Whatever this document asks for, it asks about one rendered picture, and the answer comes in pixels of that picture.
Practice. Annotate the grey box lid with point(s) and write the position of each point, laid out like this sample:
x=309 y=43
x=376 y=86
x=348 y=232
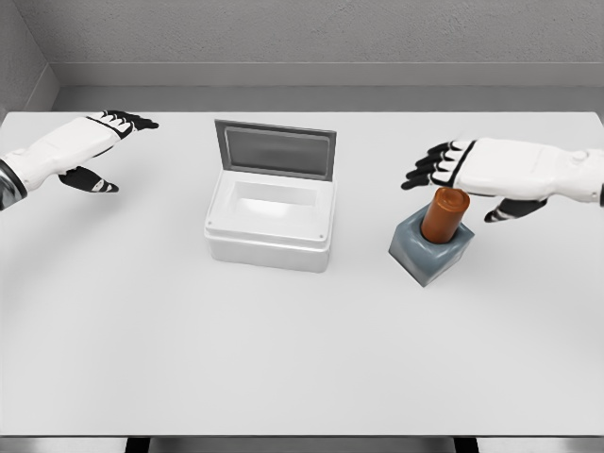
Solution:
x=276 y=148

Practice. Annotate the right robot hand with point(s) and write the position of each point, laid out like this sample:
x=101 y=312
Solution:
x=500 y=165

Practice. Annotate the grey square holder block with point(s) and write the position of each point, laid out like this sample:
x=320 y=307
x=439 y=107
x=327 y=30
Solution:
x=427 y=257

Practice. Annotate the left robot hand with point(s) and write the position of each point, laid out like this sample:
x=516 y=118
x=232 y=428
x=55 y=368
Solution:
x=75 y=141

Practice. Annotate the white box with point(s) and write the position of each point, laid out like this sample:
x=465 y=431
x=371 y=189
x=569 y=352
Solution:
x=271 y=222

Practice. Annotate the brown cylinder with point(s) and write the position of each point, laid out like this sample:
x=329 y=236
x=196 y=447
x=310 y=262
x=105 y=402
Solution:
x=444 y=215

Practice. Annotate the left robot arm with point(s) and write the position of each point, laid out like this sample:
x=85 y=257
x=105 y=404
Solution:
x=16 y=171

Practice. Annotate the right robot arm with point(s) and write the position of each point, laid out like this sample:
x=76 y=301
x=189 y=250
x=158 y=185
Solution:
x=587 y=174

